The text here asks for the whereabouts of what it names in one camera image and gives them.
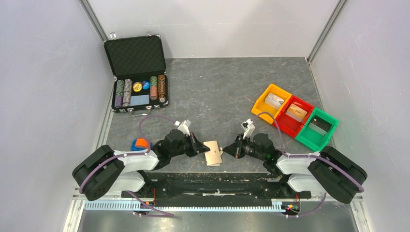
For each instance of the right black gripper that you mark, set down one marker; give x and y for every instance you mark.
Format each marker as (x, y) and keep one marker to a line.
(235, 149)

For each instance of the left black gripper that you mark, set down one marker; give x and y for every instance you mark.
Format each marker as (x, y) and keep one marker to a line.
(197, 147)

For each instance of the beige leather card holder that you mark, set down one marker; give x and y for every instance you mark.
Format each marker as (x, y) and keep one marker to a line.
(213, 156)

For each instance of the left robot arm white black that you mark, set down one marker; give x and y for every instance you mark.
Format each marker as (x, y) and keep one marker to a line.
(107, 170)

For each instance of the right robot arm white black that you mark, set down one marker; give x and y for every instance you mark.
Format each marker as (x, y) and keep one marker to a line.
(327, 171)

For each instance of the card deck in yellow bin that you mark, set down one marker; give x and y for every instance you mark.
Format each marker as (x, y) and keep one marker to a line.
(274, 101)

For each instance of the card deck in red bin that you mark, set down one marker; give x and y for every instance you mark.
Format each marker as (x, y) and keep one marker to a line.
(296, 112)

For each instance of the blue playing card deck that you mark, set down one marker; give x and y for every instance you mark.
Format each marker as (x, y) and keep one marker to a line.
(139, 100)

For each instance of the card deck in green bin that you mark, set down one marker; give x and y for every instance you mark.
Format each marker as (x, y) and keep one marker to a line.
(320, 125)

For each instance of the orange blue toy block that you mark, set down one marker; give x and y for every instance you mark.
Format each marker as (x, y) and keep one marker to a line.
(140, 144)

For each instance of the yellow plastic bin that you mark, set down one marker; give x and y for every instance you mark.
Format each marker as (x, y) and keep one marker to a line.
(260, 106)

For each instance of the red plastic bin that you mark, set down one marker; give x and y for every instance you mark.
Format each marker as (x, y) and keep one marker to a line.
(287, 124)

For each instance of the green orange chip stack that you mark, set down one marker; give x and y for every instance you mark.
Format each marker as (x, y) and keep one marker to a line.
(153, 88)

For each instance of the brown orange chip stack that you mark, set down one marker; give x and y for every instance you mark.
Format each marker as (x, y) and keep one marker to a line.
(162, 88)

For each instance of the blue dealer button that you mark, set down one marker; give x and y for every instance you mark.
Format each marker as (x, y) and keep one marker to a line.
(145, 85)

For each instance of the green plastic bin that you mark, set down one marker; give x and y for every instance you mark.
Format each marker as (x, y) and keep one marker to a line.
(312, 139)

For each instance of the black poker chip case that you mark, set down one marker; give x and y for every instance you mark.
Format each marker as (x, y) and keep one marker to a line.
(137, 58)

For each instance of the yellow dealer button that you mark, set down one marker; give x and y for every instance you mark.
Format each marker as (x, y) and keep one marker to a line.
(137, 86)

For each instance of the grey purple chip stack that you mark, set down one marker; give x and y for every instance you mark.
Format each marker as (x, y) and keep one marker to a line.
(127, 92)

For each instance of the green purple chip stack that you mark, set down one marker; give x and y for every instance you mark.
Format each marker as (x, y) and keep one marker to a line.
(119, 93)

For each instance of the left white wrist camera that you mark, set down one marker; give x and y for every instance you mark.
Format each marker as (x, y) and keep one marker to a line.
(183, 126)

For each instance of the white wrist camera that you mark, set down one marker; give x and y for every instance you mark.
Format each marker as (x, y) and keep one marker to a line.
(248, 127)
(183, 126)

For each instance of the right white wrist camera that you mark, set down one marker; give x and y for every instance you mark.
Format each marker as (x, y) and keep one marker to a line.
(248, 127)

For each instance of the white slotted cable duct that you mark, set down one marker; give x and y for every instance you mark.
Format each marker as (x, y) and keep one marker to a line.
(134, 205)

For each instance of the right aluminium frame post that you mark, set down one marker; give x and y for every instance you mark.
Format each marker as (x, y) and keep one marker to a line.
(326, 29)

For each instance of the aluminium frame post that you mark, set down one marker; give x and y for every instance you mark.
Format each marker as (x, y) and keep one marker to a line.
(93, 19)
(326, 29)

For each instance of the left aluminium frame post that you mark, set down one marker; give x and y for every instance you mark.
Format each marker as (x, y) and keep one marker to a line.
(93, 19)

